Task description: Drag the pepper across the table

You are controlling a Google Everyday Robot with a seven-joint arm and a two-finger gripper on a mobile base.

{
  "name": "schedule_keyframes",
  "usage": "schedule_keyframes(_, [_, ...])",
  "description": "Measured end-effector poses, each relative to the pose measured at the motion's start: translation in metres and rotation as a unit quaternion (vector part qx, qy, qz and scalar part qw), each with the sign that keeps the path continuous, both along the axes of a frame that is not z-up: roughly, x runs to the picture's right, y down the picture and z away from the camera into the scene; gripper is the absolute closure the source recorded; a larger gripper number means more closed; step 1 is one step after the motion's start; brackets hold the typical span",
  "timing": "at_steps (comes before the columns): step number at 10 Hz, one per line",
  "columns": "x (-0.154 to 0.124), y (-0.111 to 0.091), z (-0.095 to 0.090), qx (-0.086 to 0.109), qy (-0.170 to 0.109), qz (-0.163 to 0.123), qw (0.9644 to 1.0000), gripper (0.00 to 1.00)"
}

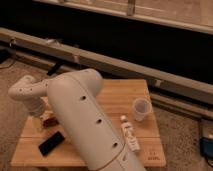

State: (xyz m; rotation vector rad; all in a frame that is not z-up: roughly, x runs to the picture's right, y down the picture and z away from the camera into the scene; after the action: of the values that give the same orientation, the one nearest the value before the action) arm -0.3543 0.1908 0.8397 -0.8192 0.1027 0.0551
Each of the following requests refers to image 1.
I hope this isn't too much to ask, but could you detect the clear plastic cup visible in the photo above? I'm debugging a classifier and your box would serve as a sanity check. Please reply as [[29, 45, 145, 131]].
[[132, 98, 152, 121]]

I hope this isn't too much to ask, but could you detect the wooden table board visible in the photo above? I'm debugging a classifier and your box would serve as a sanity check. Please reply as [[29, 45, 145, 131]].
[[11, 79, 166, 167]]

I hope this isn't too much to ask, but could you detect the blue object at right edge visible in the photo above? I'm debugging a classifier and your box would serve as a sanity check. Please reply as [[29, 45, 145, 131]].
[[200, 137, 213, 159]]

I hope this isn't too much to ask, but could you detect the grey metal rail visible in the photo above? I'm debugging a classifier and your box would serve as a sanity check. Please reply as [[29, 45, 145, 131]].
[[0, 27, 213, 105]]

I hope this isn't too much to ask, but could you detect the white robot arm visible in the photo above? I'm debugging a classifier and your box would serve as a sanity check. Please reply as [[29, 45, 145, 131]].
[[8, 69, 146, 171]]

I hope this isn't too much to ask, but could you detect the black rectangular device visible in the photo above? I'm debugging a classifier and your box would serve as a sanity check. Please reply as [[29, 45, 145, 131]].
[[38, 131, 65, 156]]

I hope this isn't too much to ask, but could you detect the small white labelled bottle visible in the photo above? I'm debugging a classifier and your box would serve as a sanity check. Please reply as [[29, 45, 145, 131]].
[[120, 115, 140, 153]]

